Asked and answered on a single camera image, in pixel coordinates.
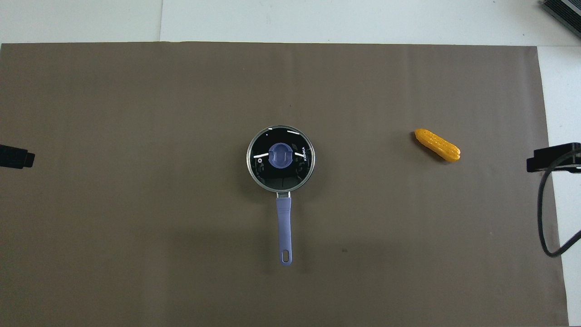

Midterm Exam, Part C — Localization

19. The yellow toy corn cob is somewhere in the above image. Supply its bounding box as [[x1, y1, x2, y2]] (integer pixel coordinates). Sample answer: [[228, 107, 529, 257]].
[[414, 129, 461, 163]]

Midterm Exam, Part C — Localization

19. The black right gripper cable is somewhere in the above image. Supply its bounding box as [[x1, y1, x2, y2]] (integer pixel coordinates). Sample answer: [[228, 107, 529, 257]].
[[537, 152, 581, 258]]

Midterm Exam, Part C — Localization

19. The brown table mat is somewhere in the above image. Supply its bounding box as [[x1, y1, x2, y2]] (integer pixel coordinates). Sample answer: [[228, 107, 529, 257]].
[[0, 42, 569, 327]]

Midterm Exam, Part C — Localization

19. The glass lid with blue knob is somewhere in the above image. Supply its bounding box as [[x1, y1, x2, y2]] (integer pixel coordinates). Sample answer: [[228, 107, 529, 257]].
[[248, 126, 315, 191]]

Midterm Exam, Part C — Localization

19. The black saucepan with purple handle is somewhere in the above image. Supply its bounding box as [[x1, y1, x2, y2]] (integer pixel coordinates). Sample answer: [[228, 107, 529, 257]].
[[246, 125, 316, 266]]

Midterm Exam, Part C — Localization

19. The dark ribbed device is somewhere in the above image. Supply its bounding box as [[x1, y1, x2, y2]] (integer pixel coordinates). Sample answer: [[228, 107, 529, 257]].
[[539, 0, 581, 26]]

